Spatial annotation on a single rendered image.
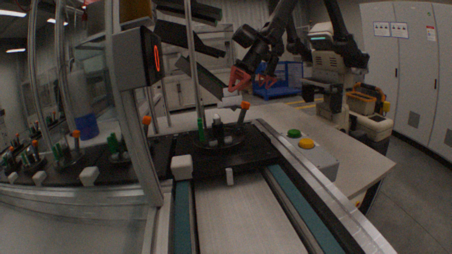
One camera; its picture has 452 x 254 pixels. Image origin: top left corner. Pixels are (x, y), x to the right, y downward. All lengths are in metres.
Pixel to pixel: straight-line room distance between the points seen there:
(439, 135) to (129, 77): 3.23
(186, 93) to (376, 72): 4.09
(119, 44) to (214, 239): 0.32
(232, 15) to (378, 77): 7.68
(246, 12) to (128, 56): 9.78
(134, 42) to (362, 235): 0.39
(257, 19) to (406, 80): 8.22
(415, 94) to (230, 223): 3.12
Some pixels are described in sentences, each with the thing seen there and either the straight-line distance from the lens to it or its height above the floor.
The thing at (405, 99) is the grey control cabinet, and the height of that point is 0.67.
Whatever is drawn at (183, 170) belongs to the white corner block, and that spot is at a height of 0.98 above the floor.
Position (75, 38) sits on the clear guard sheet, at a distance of 0.19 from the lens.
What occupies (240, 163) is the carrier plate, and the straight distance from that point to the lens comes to 0.41.
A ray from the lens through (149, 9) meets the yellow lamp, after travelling 0.28.
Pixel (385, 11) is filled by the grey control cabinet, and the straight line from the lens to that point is 3.53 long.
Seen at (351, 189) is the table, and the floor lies 0.86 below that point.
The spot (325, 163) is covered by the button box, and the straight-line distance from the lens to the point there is 0.44.
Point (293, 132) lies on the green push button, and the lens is 0.55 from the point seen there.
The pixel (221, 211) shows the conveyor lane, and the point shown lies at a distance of 0.38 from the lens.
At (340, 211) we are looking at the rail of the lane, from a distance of 0.33.
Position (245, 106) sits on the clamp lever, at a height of 1.06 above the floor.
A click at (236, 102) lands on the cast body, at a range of 0.58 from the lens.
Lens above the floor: 1.19
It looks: 21 degrees down
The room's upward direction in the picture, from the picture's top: 6 degrees counter-clockwise
